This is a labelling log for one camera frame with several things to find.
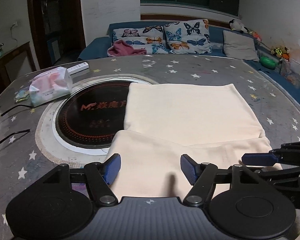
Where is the white remote control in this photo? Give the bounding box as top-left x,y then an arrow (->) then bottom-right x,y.
66,61 -> 89,74

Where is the grey star print table cover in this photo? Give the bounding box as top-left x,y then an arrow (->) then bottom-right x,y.
0,55 -> 300,240

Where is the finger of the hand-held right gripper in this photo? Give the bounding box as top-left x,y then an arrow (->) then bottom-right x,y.
241,141 -> 300,166
252,166 -> 300,182

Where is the dark wooden door frame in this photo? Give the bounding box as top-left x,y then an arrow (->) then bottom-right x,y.
27,0 -> 87,68

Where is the pink tissue pack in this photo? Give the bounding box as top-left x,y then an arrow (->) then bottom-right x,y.
29,66 -> 72,107

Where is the black and white plush toy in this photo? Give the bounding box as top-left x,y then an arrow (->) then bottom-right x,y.
228,19 -> 248,33

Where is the small snack packet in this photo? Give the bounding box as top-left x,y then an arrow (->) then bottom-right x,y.
14,89 -> 31,103

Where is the black cable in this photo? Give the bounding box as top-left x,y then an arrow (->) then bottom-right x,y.
0,129 -> 30,150

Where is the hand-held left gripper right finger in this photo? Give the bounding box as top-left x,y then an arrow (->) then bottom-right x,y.
180,154 -> 263,205

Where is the green round toy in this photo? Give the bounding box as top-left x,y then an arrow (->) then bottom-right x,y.
260,56 -> 277,68

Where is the plush toy with yellow vest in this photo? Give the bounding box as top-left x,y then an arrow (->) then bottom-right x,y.
270,45 -> 284,58

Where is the black round induction cooker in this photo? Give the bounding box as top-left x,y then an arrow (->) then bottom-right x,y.
52,77 -> 159,155

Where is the cream garment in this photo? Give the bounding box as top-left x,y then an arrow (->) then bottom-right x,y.
104,82 -> 283,198

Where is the grey pillow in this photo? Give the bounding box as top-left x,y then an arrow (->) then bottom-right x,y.
222,30 -> 260,62

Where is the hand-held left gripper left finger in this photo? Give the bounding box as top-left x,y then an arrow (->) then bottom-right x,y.
39,153 -> 122,205

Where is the pink and orange plush toy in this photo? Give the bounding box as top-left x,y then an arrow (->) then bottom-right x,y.
247,29 -> 263,39

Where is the blue corner sofa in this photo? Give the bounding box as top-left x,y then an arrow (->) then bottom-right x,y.
77,20 -> 300,120

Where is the wooden cabinet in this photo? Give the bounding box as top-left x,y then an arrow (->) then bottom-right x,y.
0,41 -> 37,98

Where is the clear plastic toy box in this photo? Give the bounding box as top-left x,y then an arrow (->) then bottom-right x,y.
280,59 -> 300,89

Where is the butterfly print pillow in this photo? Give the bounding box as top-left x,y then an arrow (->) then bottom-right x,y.
164,19 -> 212,55
112,25 -> 169,55

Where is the pink garment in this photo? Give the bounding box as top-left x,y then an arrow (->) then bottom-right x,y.
107,39 -> 147,58

